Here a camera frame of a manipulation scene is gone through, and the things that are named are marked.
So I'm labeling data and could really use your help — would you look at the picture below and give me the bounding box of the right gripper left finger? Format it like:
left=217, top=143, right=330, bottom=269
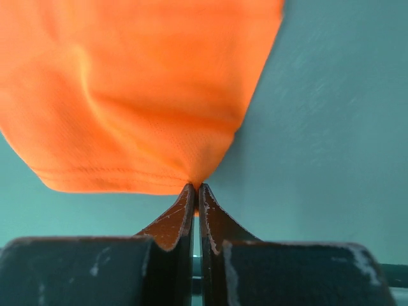
left=1, top=184, right=194, bottom=305

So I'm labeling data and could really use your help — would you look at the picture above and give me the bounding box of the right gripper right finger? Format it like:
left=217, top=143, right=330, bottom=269
left=199, top=184, right=395, bottom=305

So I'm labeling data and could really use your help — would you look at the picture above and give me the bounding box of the orange t shirt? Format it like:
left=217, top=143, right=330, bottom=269
left=0, top=0, right=286, bottom=217

